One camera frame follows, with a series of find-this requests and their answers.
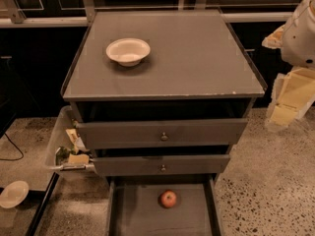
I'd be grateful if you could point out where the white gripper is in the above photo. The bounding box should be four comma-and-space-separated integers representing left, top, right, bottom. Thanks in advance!
262, 26, 315, 127

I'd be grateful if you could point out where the red apple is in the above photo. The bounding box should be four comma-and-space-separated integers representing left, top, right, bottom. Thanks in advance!
159, 190, 177, 208

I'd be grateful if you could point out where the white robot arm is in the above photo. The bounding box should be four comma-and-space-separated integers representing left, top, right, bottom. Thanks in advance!
262, 0, 315, 131

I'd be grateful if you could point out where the grey drawer cabinet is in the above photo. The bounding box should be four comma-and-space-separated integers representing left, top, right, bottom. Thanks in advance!
60, 9, 268, 182

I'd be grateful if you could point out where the white bowl on counter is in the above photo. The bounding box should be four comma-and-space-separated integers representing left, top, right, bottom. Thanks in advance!
105, 38, 151, 67

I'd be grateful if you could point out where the top grey drawer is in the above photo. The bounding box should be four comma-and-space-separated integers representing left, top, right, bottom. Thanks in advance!
77, 118, 247, 149

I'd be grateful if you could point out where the grey drawer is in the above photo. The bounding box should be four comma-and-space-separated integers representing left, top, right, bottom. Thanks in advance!
106, 175, 224, 236
94, 154, 230, 176
77, 118, 247, 149

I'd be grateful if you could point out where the middle grey drawer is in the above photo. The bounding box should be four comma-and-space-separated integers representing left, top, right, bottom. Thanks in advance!
94, 154, 230, 176

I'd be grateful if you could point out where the bottom grey drawer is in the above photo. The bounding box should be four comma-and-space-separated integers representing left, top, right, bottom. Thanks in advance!
106, 175, 224, 236

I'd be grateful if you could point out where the yellow sponge in bin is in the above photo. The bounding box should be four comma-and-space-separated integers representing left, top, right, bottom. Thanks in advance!
68, 154, 90, 164

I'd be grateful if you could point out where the cream wrapper in bin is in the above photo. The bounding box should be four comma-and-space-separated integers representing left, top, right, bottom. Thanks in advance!
66, 129, 86, 151

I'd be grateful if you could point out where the clear plastic bin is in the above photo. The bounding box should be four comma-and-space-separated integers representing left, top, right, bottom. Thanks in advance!
45, 106, 95, 175

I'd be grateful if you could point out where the green item in bin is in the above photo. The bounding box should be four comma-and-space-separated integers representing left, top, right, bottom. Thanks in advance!
55, 147, 75, 165

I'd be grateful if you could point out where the metal railing frame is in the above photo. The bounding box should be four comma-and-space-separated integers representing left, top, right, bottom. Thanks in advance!
0, 0, 302, 28

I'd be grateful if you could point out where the black cable on floor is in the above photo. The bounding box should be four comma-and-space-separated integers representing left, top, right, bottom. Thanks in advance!
0, 132, 26, 162

